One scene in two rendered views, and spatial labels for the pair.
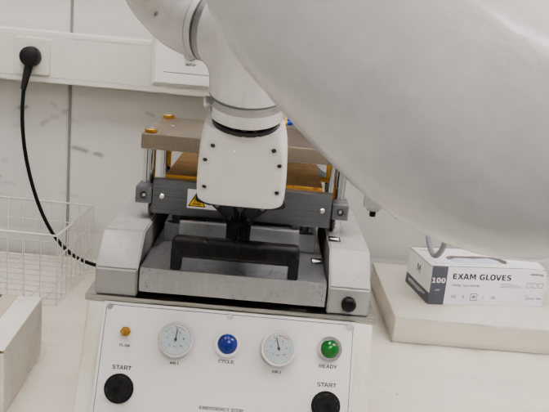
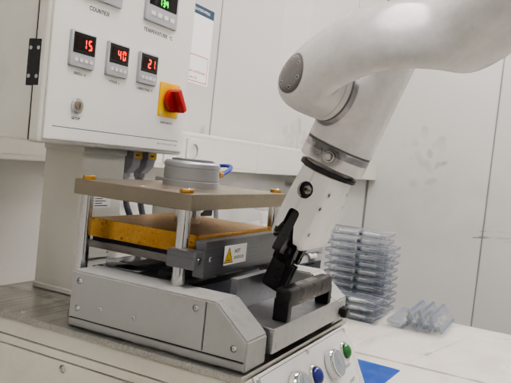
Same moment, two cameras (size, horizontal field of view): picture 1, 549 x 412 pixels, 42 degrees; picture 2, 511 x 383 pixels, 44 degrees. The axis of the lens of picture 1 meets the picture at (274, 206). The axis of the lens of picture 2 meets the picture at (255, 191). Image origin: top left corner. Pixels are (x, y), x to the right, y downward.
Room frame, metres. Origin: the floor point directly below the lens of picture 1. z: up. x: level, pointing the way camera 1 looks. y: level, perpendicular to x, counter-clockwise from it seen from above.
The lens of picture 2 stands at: (0.50, 0.79, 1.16)
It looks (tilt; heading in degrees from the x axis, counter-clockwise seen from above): 3 degrees down; 297
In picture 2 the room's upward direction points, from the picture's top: 6 degrees clockwise
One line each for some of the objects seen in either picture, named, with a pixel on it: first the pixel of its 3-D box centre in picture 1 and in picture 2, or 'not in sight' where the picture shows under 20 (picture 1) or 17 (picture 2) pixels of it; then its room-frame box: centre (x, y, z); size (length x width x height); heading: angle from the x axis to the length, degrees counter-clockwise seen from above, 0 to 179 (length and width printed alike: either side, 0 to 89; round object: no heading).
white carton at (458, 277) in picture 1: (475, 275); not in sight; (1.31, -0.39, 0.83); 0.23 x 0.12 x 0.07; 101
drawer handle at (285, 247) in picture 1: (235, 256); (305, 295); (0.80, 0.04, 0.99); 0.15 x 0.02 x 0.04; 91
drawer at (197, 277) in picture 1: (240, 239); (212, 289); (0.94, 0.04, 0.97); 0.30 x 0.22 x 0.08; 1
